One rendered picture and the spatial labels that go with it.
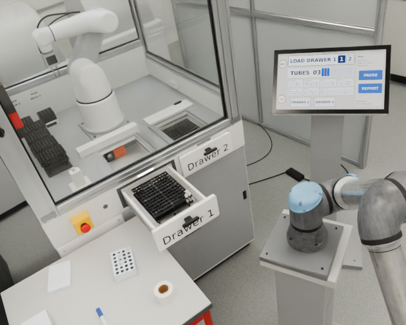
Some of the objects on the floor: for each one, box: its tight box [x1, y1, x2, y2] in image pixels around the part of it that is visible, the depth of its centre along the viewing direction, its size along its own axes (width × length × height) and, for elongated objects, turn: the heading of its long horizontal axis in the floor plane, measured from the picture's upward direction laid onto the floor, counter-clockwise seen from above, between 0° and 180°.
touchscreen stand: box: [288, 115, 362, 270], centre depth 214 cm, size 50×45×102 cm
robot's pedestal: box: [260, 209, 353, 325], centre depth 169 cm, size 30×30×76 cm
